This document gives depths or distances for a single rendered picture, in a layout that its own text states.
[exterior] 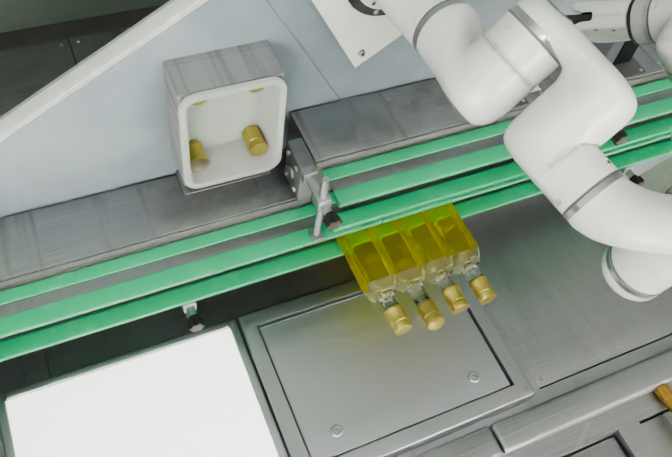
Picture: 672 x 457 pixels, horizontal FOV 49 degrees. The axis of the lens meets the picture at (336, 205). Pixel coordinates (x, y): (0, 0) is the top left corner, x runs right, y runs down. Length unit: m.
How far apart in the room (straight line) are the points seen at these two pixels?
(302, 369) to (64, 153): 0.56
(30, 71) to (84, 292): 0.76
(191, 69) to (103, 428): 0.62
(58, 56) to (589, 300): 1.35
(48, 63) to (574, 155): 1.35
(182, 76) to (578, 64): 0.57
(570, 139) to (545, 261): 0.79
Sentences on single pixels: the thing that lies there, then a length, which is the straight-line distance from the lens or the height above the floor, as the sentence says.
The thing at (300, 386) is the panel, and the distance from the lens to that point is 1.37.
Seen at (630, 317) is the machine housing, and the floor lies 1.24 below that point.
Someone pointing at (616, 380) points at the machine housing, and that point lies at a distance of 1.55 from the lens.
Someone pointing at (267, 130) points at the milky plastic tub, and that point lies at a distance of 1.28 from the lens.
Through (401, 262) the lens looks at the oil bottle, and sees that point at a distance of 1.34.
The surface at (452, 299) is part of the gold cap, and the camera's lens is 1.34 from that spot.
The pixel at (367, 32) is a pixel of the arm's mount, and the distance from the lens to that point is 1.19.
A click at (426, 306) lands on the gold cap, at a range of 1.31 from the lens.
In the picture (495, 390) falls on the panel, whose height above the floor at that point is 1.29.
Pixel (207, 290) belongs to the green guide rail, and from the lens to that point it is 1.34.
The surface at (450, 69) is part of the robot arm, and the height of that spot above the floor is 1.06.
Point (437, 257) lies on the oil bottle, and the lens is 1.36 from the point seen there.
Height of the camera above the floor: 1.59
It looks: 30 degrees down
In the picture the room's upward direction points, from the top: 153 degrees clockwise
